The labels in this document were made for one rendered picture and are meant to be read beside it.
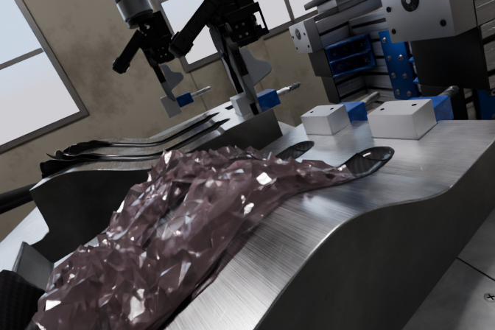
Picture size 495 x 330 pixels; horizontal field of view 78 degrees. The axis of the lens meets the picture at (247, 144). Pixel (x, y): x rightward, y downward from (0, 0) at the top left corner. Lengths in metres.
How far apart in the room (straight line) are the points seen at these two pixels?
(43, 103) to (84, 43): 0.57
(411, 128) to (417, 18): 0.24
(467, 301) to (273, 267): 0.14
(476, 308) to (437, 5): 0.37
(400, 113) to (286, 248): 0.20
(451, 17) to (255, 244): 0.40
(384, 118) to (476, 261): 0.14
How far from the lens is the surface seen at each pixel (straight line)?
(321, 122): 0.40
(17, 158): 3.12
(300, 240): 0.17
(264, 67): 0.53
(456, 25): 0.49
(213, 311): 0.18
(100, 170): 0.50
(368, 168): 0.31
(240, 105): 0.53
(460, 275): 0.27
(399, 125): 0.33
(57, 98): 2.86
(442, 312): 0.25
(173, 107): 0.81
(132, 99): 2.72
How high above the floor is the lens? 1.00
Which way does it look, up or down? 17 degrees down
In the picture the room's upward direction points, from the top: 23 degrees counter-clockwise
